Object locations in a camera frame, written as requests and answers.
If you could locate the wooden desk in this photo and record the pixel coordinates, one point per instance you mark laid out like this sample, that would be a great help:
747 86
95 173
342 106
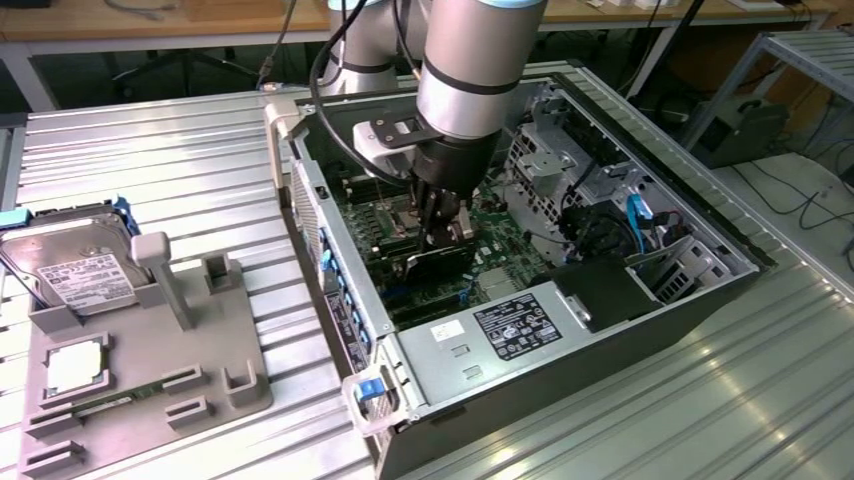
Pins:
201 27

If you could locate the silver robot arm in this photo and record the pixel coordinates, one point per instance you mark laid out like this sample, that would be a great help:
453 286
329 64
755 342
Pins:
468 75

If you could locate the CPU socket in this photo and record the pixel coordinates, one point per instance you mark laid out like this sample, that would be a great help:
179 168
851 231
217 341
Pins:
401 217

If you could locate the silver CPU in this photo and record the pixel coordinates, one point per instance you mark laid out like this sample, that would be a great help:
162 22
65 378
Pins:
77 367

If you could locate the blue latch tab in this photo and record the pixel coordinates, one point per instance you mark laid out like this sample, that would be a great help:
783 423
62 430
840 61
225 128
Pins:
370 390

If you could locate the grey parts rack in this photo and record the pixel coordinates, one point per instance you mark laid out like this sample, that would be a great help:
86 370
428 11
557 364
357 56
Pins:
134 400

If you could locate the black box device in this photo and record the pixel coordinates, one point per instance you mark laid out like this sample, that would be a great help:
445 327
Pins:
748 130

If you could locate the green motherboard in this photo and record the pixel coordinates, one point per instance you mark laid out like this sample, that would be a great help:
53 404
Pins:
501 250

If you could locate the beige corner fixture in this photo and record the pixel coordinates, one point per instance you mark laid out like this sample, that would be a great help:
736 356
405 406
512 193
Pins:
361 420
277 120

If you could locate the black fan shroud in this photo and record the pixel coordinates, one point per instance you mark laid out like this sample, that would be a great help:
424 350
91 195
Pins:
601 295

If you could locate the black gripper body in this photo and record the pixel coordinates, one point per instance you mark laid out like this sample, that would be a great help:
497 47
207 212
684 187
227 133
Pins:
454 165

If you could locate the black office chair base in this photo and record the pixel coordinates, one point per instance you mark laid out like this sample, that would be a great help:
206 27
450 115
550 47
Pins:
187 65

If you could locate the green RAM stick in slot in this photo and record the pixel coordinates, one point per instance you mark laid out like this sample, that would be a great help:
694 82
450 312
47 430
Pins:
401 257

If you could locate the aluminium profile shelf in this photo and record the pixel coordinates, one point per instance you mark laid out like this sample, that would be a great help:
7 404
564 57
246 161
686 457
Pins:
801 55

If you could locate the silver hard disk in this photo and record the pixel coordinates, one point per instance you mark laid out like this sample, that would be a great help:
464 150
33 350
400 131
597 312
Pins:
74 270

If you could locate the black open PC case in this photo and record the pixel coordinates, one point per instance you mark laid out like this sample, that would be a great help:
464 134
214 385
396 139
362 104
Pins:
601 380

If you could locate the silver chipset heatsink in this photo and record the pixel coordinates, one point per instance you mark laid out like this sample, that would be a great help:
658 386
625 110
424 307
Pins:
501 284

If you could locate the thin metal locking lever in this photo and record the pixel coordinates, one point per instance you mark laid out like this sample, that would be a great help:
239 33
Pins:
381 195

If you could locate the blue disk caddy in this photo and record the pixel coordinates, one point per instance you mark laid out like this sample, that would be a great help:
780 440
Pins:
14 218

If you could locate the black expansion slot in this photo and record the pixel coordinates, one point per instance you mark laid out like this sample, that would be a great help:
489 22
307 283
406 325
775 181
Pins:
434 312
421 302

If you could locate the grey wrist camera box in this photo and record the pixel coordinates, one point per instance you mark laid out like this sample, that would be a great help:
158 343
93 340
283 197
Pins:
377 150

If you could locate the silver power supply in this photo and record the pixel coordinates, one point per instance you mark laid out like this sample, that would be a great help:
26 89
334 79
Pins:
521 325

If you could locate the green graphics card with fan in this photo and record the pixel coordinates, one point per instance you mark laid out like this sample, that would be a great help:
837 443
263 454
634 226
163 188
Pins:
437 270

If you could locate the blue card retainer clip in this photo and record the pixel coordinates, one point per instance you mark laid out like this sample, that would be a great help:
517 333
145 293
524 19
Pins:
326 261
365 340
358 318

